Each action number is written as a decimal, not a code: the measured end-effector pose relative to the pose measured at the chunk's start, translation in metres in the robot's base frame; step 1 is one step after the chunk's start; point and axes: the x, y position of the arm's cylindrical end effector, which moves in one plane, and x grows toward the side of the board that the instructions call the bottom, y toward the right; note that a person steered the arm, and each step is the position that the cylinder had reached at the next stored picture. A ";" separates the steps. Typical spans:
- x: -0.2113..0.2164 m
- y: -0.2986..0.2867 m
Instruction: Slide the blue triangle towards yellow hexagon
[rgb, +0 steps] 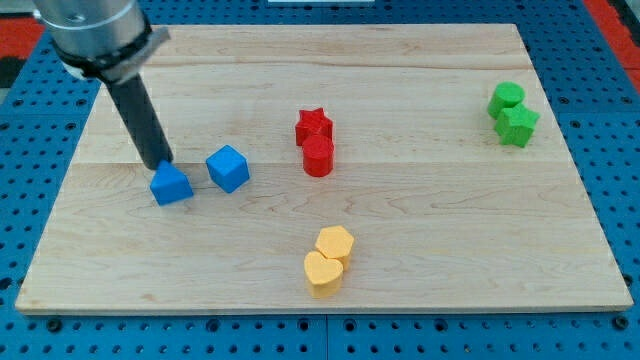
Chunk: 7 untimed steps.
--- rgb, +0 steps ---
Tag blue triangle block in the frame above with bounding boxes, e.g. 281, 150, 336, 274
149, 160, 194, 206

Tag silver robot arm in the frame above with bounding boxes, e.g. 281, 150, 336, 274
34, 0, 170, 84

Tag yellow hexagon block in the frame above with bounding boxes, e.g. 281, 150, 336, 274
315, 225, 355, 271

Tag wooden board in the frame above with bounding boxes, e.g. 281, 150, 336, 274
15, 24, 633, 315

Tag red cylinder block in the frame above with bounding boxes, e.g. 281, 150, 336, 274
302, 135, 334, 177

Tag red star block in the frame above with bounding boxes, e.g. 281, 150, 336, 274
295, 108, 333, 146

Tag blue cube block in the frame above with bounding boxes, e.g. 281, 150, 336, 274
206, 145, 250, 193

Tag yellow heart block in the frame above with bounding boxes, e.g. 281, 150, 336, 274
303, 251, 344, 299

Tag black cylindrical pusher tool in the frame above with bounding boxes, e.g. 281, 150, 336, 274
106, 75, 173, 170

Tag green star block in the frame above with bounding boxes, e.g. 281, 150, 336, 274
494, 104, 540, 148

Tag green cylinder block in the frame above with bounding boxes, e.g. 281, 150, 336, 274
487, 81, 525, 119

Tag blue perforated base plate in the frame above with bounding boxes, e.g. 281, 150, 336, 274
1, 0, 639, 359

